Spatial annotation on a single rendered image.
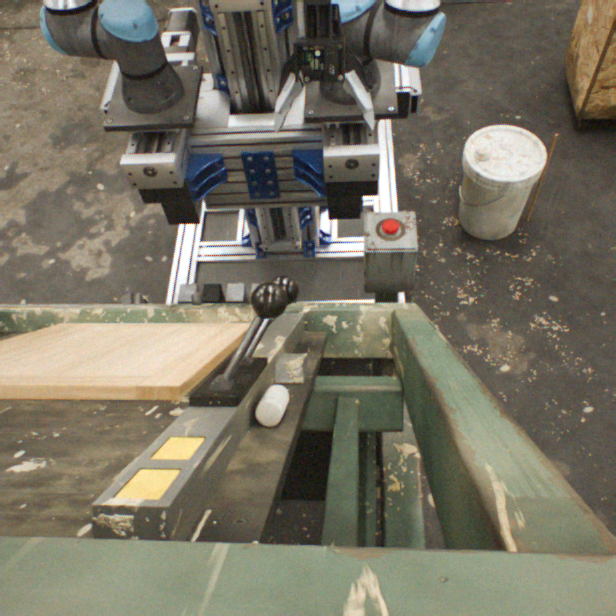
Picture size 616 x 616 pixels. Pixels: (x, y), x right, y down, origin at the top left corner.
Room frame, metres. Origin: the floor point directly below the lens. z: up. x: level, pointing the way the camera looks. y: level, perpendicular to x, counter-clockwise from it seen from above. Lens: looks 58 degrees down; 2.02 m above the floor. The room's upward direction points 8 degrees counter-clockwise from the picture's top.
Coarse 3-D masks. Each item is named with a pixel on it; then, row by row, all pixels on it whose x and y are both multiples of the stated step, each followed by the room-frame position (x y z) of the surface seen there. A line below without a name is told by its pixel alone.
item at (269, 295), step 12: (264, 288) 0.35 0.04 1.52; (276, 288) 0.35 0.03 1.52; (252, 300) 0.34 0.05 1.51; (264, 300) 0.34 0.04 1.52; (276, 300) 0.34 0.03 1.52; (264, 312) 0.33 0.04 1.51; (276, 312) 0.33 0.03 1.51; (252, 324) 0.33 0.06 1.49; (252, 336) 0.32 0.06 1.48; (240, 348) 0.31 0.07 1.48; (240, 360) 0.30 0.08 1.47; (228, 372) 0.29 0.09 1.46; (216, 384) 0.28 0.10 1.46; (228, 384) 0.28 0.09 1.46
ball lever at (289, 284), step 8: (272, 280) 0.43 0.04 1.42; (280, 280) 0.42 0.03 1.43; (288, 280) 0.42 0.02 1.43; (288, 288) 0.41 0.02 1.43; (296, 288) 0.41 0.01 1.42; (288, 296) 0.40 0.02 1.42; (296, 296) 0.41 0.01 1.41; (288, 304) 0.40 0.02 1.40; (264, 320) 0.39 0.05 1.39; (264, 328) 0.39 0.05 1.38; (256, 336) 0.38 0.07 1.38; (256, 344) 0.37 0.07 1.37; (248, 352) 0.37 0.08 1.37; (248, 360) 0.36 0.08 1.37
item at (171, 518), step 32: (288, 320) 0.64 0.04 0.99; (256, 352) 0.43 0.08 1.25; (288, 352) 0.49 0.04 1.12; (256, 384) 0.31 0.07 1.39; (192, 416) 0.23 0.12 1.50; (224, 416) 0.23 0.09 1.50; (224, 448) 0.19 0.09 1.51; (128, 480) 0.14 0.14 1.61; (192, 480) 0.14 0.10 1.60; (96, 512) 0.11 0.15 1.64; (128, 512) 0.11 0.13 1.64; (160, 512) 0.11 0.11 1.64; (192, 512) 0.12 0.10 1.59
